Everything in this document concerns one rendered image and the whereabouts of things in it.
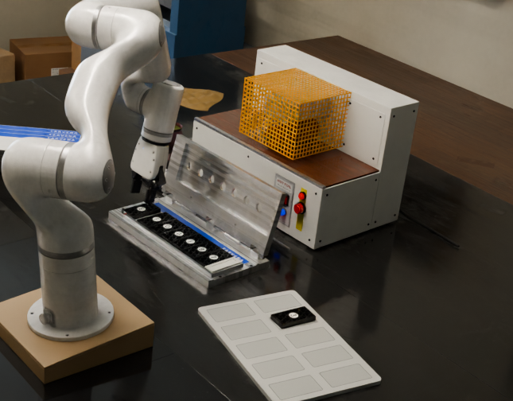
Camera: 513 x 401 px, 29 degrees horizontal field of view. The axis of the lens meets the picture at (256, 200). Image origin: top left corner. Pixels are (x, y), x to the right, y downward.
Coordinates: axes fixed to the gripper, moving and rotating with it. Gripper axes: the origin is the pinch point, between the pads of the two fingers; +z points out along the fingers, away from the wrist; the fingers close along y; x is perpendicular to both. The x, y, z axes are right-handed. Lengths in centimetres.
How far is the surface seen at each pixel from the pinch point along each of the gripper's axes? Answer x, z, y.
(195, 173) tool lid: 12.6, -7.4, 5.2
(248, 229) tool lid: 11.4, -2.1, 31.3
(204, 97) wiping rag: 76, -9, -66
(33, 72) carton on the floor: 151, 49, -293
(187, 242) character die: 0.3, 5.3, 21.6
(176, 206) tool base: 12.3, 4.1, 1.5
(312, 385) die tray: -12, 10, 83
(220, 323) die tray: -14, 11, 54
